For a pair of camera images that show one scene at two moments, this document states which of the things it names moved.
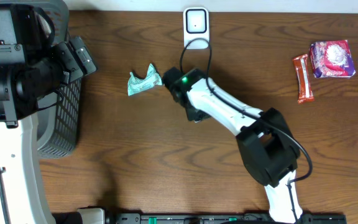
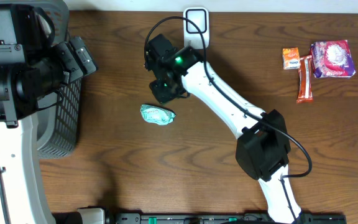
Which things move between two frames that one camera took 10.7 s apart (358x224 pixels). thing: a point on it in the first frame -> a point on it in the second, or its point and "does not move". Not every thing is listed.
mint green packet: [136, 84] -> [156, 114]
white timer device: [196, 26] does not move
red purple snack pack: [331, 58] does not move
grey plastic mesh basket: [58, 128] does not move
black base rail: [71, 218] does not move
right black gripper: [171, 78] -> [163, 90]
